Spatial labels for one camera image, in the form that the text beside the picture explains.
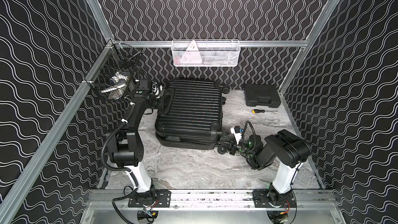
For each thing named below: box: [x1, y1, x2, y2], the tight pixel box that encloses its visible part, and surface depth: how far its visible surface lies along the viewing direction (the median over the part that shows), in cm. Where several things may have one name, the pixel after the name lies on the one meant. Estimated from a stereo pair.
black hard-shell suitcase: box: [154, 79, 231, 150], surface depth 85 cm
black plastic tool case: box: [244, 84, 281, 108], surface depth 112 cm
